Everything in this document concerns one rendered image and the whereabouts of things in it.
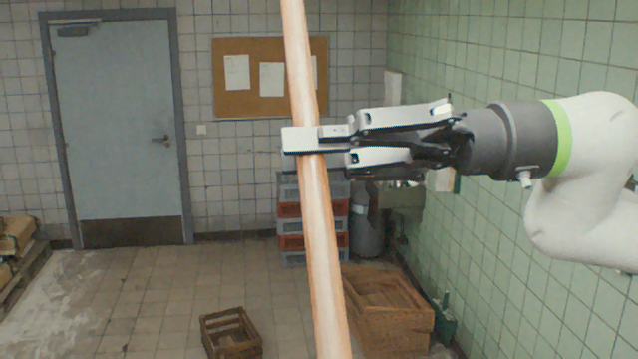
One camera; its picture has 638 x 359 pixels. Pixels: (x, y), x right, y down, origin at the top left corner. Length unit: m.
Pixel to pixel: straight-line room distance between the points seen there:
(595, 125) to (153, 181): 4.39
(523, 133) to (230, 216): 4.40
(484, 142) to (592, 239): 0.22
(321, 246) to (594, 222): 0.36
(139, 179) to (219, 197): 0.75
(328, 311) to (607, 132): 0.37
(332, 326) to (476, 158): 0.24
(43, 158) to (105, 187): 0.61
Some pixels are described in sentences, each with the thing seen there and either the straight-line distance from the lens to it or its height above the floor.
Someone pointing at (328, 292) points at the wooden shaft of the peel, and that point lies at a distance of 0.45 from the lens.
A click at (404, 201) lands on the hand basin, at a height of 0.77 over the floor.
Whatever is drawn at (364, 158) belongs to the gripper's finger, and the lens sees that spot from 0.56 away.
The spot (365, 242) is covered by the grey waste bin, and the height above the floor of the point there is 0.16.
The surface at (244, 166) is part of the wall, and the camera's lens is 4.69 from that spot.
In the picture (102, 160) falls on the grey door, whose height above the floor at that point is 0.87.
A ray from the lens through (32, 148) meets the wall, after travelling 5.01.
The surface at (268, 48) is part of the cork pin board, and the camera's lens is 4.49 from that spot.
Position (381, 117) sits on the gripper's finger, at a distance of 0.51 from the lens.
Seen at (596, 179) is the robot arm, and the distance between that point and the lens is 0.65.
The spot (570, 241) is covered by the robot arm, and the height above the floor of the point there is 1.83.
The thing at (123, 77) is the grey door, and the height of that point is 1.59.
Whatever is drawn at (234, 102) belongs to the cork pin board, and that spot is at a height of 1.34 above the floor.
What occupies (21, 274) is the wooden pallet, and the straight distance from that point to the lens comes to 4.61.
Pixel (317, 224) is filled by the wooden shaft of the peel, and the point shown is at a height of 1.90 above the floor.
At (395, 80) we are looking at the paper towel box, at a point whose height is 1.58.
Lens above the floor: 2.09
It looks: 18 degrees down
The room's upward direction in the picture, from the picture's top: straight up
